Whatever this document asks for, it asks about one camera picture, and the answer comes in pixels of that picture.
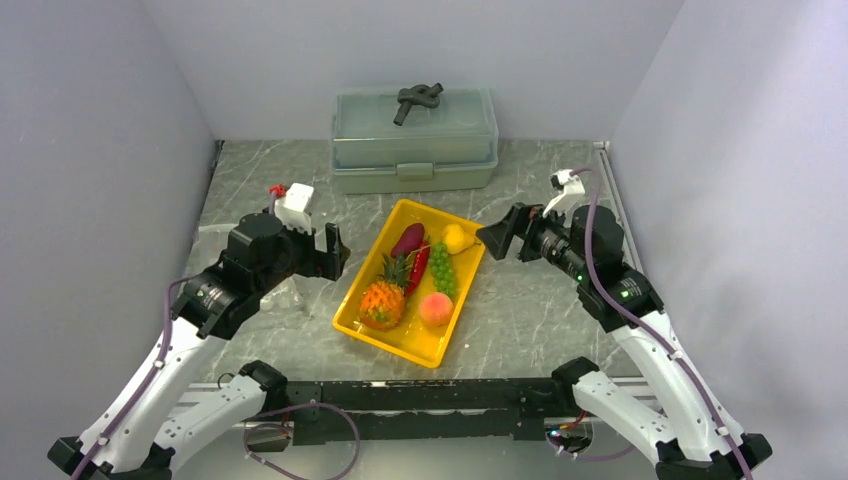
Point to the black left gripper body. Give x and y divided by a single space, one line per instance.
302 256

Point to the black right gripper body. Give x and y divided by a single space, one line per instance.
530 222

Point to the clear zip top bag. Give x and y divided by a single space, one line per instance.
209 241

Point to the orange toy pineapple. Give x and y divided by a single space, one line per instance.
383 303

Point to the yellow plastic tray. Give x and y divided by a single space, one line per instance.
411 339

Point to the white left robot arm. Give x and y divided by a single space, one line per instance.
138 436

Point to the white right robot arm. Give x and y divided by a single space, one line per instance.
691 436

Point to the yellow toy pear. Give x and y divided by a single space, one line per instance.
456 239

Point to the green toy grape bunch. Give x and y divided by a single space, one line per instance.
440 265

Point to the purple toy sweet potato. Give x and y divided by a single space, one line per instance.
409 241

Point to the red toy chili pepper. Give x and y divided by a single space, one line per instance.
419 261

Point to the pink toy peach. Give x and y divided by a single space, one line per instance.
436 309

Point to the green translucent storage box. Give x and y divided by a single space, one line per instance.
451 147

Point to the dark knotted rubber tube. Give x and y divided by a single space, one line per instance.
426 96

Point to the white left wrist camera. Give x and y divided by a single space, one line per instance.
292 205

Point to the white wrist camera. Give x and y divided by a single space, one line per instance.
292 205
570 189

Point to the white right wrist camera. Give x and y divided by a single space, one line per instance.
570 189

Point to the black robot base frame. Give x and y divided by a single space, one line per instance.
319 412

